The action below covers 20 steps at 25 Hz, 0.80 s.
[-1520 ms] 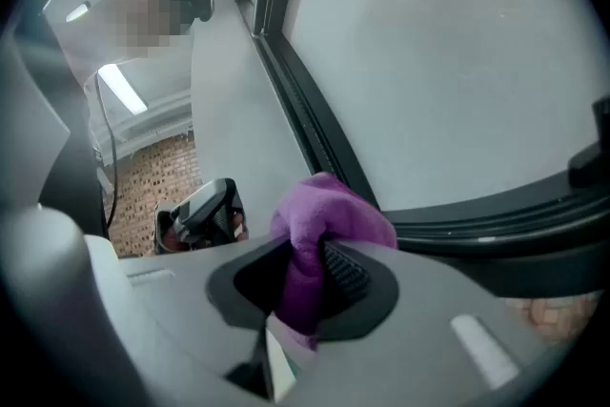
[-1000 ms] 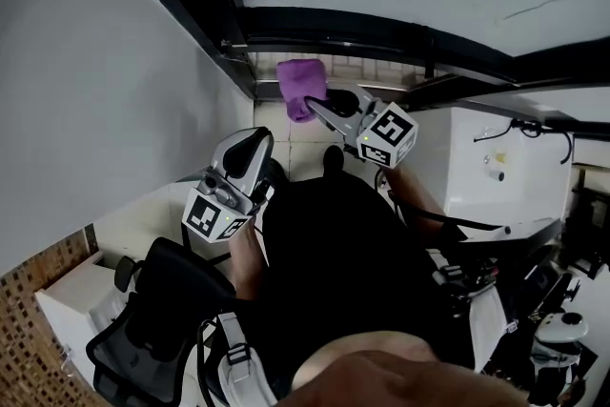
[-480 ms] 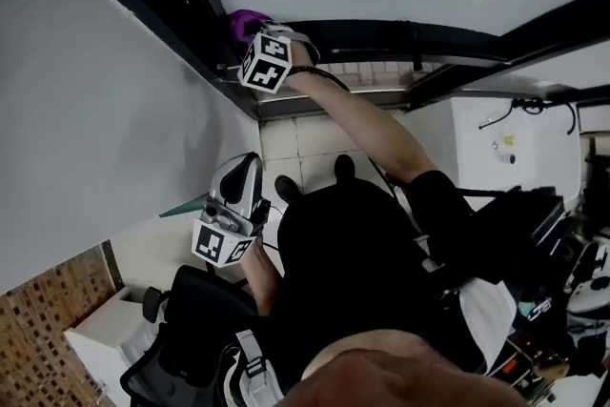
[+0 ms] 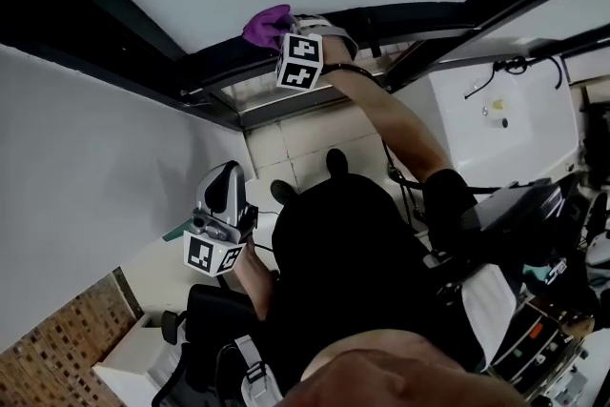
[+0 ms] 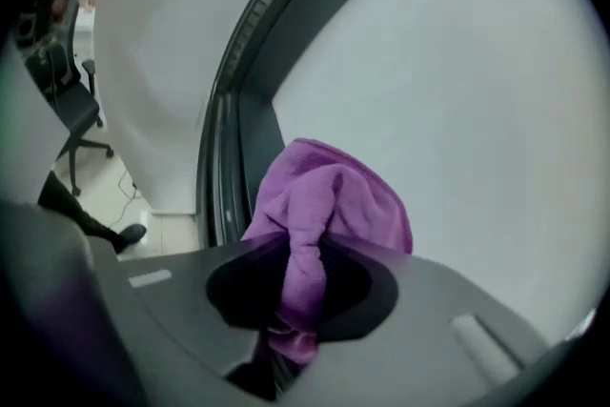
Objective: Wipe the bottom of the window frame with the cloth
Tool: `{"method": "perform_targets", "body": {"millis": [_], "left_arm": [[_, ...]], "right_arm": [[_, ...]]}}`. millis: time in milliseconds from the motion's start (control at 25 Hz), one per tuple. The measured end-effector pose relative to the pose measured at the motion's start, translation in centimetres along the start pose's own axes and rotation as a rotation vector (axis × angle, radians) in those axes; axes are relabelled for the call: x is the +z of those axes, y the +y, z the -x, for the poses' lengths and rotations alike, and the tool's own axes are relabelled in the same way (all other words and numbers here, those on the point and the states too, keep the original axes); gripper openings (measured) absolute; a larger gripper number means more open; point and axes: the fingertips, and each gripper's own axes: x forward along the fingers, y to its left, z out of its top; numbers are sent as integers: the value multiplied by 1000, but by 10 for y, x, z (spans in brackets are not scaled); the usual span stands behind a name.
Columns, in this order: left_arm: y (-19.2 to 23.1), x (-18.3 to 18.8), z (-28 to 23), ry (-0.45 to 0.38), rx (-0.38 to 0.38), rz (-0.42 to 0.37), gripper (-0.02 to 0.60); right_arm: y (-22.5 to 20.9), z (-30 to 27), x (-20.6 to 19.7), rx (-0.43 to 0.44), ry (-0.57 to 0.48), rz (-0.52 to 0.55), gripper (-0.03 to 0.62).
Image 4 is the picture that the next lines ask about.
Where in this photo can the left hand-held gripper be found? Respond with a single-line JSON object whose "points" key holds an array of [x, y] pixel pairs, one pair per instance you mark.
{"points": [[200, 252]]}

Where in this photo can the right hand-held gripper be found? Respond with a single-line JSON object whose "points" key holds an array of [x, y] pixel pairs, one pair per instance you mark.
{"points": [[299, 62]]}

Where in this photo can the purple cleaning cloth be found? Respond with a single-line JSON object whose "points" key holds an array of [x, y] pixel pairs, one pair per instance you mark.
{"points": [[262, 28]]}

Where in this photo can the person's right forearm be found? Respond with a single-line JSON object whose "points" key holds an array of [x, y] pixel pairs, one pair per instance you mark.
{"points": [[391, 119]]}

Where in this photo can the person's left forearm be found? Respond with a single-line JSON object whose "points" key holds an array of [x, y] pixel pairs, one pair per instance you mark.
{"points": [[252, 281]]}

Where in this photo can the person's left black shoe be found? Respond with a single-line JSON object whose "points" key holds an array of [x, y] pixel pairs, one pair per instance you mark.
{"points": [[283, 191]]}

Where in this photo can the green plastic piece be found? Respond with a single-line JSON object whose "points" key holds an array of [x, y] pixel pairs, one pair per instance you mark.
{"points": [[178, 229]]}

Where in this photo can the black window latch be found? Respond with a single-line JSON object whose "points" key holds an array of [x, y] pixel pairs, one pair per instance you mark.
{"points": [[374, 38]]}

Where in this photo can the low clear window pane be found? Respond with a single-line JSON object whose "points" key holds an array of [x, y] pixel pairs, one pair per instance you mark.
{"points": [[267, 90]]}

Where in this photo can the black swivel chair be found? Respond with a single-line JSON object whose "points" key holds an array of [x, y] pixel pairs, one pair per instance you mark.
{"points": [[214, 310]]}

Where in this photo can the person's black shirt torso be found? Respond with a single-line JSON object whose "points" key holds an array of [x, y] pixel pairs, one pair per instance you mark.
{"points": [[348, 262]]}

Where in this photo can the white low cabinet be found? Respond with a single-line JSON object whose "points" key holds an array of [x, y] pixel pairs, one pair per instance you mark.
{"points": [[128, 362]]}

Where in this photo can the small yellow sink item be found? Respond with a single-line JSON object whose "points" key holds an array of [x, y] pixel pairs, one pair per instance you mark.
{"points": [[497, 105]]}

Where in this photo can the narrow frosted window pane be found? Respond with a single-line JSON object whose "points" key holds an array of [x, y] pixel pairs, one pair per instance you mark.
{"points": [[562, 9]]}

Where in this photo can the white sink basin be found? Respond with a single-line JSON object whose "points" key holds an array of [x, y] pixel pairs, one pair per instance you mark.
{"points": [[534, 138]]}

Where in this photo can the person's face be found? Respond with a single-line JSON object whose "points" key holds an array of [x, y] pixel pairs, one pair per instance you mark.
{"points": [[410, 372]]}

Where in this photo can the black equipment case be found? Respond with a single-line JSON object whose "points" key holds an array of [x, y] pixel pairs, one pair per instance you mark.
{"points": [[529, 338]]}

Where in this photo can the black window frame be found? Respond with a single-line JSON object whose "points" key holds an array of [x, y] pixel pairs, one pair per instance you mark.
{"points": [[95, 14]]}

